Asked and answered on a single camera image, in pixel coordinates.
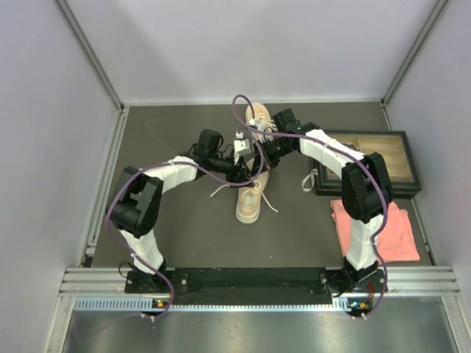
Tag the white shoelace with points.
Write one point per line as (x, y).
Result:
(257, 189)

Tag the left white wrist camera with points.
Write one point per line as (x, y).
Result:
(242, 145)

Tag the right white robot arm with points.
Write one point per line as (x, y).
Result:
(366, 192)

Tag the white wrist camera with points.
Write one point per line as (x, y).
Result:
(262, 124)
(242, 145)

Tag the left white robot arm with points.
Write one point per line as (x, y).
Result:
(135, 201)

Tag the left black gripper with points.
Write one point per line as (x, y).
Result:
(238, 173)

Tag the beige lace sneaker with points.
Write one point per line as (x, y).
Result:
(248, 205)
(257, 116)

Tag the grey slotted cable duct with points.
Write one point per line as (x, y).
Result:
(128, 304)

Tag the dark framed display box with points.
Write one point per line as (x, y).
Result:
(396, 151)

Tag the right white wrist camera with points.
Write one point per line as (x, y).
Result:
(262, 124)

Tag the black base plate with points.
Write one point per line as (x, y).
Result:
(265, 286)

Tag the pink folded cloth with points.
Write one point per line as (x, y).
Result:
(396, 242)

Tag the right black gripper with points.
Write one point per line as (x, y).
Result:
(271, 163)

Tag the white ribbon loop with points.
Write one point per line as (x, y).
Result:
(308, 183)

